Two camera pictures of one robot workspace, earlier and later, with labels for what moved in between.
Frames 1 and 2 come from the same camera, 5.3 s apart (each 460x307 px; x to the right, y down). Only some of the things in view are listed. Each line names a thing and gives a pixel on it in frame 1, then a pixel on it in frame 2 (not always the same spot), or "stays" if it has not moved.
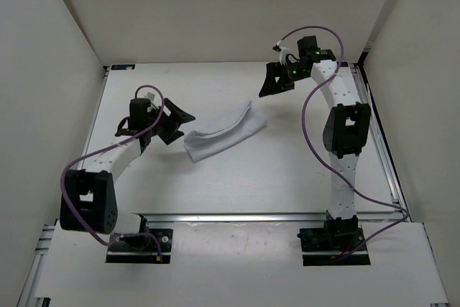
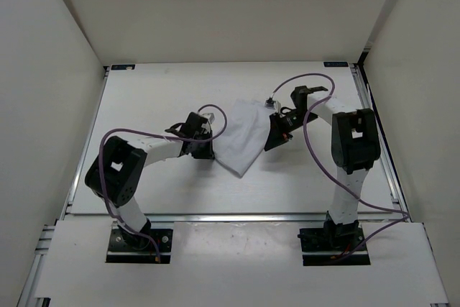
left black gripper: (177, 117) to (207, 154)
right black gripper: (271, 86) to (276, 136)
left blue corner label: (130, 67) stays
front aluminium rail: (260, 218) stays
